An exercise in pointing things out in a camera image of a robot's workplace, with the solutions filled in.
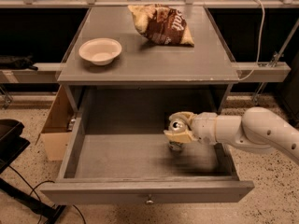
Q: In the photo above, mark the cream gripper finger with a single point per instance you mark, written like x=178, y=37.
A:
x=185, y=116
x=183, y=137

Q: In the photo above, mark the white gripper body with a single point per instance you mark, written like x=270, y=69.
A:
x=205, y=127

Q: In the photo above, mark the green white 7up can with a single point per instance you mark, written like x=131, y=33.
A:
x=177, y=126

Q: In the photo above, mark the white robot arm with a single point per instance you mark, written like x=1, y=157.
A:
x=258, y=130

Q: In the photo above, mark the open grey top drawer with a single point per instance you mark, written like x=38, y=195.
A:
x=118, y=153

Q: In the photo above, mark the round metal drawer knob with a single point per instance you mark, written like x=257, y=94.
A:
x=149, y=200

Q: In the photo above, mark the grey wooden cabinet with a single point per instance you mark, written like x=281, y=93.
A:
x=141, y=62

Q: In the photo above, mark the brown chip bag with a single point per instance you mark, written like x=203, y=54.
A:
x=161, y=24

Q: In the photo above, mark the white paper bowl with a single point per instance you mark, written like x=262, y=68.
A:
x=100, y=51

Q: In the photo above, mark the brown cardboard box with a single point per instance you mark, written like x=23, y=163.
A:
x=55, y=134

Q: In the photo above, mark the black cloth on rail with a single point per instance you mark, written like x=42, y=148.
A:
x=17, y=62

